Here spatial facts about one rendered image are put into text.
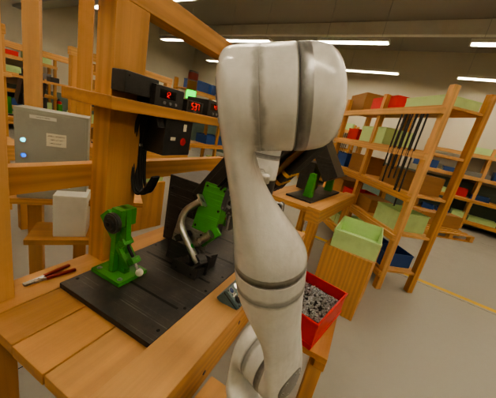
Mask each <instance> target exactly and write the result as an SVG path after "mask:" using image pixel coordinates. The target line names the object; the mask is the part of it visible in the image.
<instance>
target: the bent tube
mask: <svg viewBox="0 0 496 398"><path fill-rule="evenodd" d="M200 205H201V206H205V207H206V206H207V204H206V202H205V199H204V196H203V194H197V200H195V201H193V202H191V203H189V204H188V205H187V206H185V207H184V208H183V210H182V211H181V212H180V214H179V217H178V231H179V233H180V235H181V237H182V240H183V241H184V243H185V245H186V248H187V250H188V252H189V254H190V256H191V259H192V261H193V263H194V264H196V263H198V261H197V258H196V256H195V255H197V251H196V250H195V248H192V247H191V244H192V242H191V239H190V237H189V235H188V233H187V231H186V227H185V220H186V216H187V214H188V213H189V212H190V211H192V210H193V209H195V208H196V207H198V206H200Z"/></svg>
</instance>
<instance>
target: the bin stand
mask: <svg viewBox="0 0 496 398"><path fill-rule="evenodd" d="M335 326H336V320H335V321H334V322H333V323H332V324H331V325H330V326H329V328H328V329H327V330H326V331H325V333H324V334H323V335H322V336H321V338H320V339H319V340H318V341H317V343H316V344H315V345H314V346H313V347H312V348H311V349H310V350H308V349H306V348H305V347H304V346H302V352H303V353H304V354H306V355H309V356H310V358H309V361H308V363H307V365H306V369H305V372H304V375H303V377H302V381H301V384H300V386H299V390H298V392H297V395H296V398H312V397H313V394H314V390H315V389H316V386H317V383H318V380H319V377H320V375H321V372H323V371H324V369H325V365H326V363H327V361H328V357H329V351H330V347H331V343H332V340H333V333H334V329H335Z"/></svg>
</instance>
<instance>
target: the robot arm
mask: <svg viewBox="0 0 496 398"><path fill-rule="evenodd" d="M347 84H348V79H347V73H346V67H345V64H344V60H343V58H342V56H341V54H340V52H339V51H338V50H337V49H336V48H335V47H334V46H333V45H331V44H328V43H325V42H322V41H316V40H299V41H298V42H296V41H280V42H263V43H238V44H232V45H229V46H227V47H225V48H224V49H223V50H222V51H221V53H220V56H219V59H218V63H217V66H216V94H215V96H216V104H217V112H218V117H217V118H218V123H219V124H220V136H221V141H222V146H223V151H224V161H225V166H226V172H227V181H228V188H227V189H226V192H225V194H224V199H223V202H222V205H221V207H220V208H221V210H224V211H225V212H226V213H227V219H226V223H225V227H226V230H228V231H230V230H232V228H233V239H234V259H235V280H236V287H237V291H238V295H239V300H240V302H241V304H242V308H243V309H244V311H245V314H246V316H247V318H248V320H249V322H250V324H249V325H248V326H247V327H246V328H245V329H244V330H243V331H242V333H241V334H240V336H239V338H238V340H237V342H236V344H235V347H234V350H233V352H232V355H231V362H230V366H229V371H228V376H227V383H226V394H227V398H286V397H287V396H288V395H289V394H290V393H291V391H292V390H293V388H294V387H295V386H296V384H297V381H298V379H299V375H300V372H301V369H302V332H301V321H302V301H303V295H304V289H305V283H306V267H307V252H306V247H305V244H304V242H303V240H302V238H301V236H300V234H299V233H298V232H297V230H296V229H295V227H294V225H293V224H292V222H291V221H290V220H289V219H288V217H287V216H286V215H285V213H284V203H283V202H282V201H281V202H276V201H275V200H274V198H273V196H272V193H273V190H274V186H275V183H276V176H277V173H278V170H279V165H280V155H281V152H282V151H292V150H294V151H306V150H311V149H316V148H321V147H324V146H326V145H327V144H328V143H329V142H330V141H332V139H333V138H334V137H335V136H336V134H337V132H338V130H339V128H340V125H341V123H342V120H343V116H344V112H345V104H346V97H347ZM230 206H231V207H230Z"/></svg>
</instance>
